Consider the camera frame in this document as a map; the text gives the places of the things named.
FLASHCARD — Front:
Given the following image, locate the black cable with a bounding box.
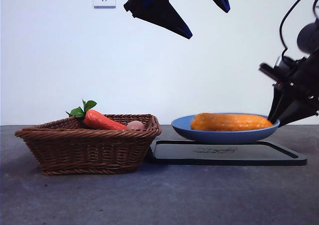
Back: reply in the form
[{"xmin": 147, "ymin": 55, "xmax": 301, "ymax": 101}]
[{"xmin": 279, "ymin": 0, "xmax": 317, "ymax": 59}]

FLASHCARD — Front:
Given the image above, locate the brown wicker basket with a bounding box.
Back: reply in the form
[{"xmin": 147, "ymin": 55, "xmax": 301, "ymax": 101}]
[{"xmin": 14, "ymin": 114, "xmax": 162, "ymax": 176}]

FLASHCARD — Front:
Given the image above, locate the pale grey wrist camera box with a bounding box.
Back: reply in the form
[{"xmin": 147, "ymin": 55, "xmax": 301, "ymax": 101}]
[{"xmin": 274, "ymin": 56, "xmax": 299, "ymax": 73}]

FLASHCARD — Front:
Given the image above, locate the blue round plate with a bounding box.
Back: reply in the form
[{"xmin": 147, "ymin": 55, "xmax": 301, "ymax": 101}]
[{"xmin": 171, "ymin": 113, "xmax": 281, "ymax": 145}]

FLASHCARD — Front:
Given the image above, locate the orange carrot with green leaves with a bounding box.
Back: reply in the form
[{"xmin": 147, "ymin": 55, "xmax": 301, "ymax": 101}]
[{"xmin": 65, "ymin": 100, "xmax": 128, "ymax": 131}]

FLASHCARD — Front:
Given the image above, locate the black rectangular tray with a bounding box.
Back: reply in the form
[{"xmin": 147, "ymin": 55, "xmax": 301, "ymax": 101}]
[{"xmin": 146, "ymin": 139, "xmax": 308, "ymax": 166}]

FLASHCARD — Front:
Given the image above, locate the pale brown egg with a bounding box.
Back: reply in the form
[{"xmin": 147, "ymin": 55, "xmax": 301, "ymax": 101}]
[{"xmin": 126, "ymin": 120, "xmax": 146, "ymax": 131}]

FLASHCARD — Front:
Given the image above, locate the yellow corn cob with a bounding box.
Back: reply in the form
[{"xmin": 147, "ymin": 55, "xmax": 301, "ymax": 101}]
[{"xmin": 190, "ymin": 112, "xmax": 274, "ymax": 132}]

